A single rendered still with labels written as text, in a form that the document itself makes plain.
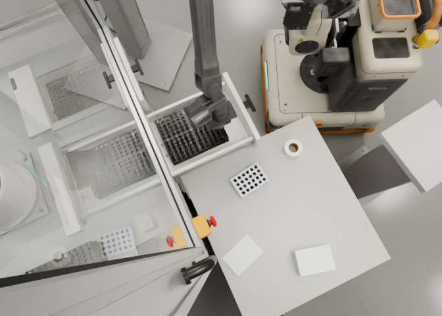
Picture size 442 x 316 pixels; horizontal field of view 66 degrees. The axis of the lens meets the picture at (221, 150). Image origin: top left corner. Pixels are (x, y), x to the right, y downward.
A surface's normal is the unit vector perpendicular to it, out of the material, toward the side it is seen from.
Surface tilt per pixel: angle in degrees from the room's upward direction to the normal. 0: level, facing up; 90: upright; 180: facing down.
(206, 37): 53
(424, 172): 0
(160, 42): 3
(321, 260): 0
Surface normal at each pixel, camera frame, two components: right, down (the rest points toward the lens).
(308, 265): -0.02, -0.25
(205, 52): 0.40, 0.46
